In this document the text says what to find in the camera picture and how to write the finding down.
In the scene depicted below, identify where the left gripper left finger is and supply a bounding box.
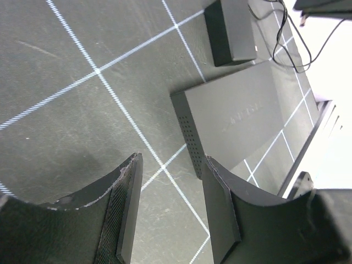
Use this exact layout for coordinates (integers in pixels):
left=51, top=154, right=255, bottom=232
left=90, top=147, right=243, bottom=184
left=1, top=153, right=143, bottom=263

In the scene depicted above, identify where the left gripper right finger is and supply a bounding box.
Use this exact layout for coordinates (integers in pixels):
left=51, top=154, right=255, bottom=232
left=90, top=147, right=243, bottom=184
left=202, top=156, right=351, bottom=263

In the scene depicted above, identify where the black power cord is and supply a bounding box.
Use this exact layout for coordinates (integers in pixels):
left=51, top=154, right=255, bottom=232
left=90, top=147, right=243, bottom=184
left=247, top=0, right=346, bottom=74

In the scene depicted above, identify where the black power adapter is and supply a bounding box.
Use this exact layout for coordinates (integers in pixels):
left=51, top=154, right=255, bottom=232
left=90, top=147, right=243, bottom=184
left=204, top=0, right=257, bottom=67

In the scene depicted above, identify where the black grid mat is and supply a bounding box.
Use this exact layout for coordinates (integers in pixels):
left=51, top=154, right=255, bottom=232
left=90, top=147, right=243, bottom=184
left=0, top=0, right=335, bottom=264

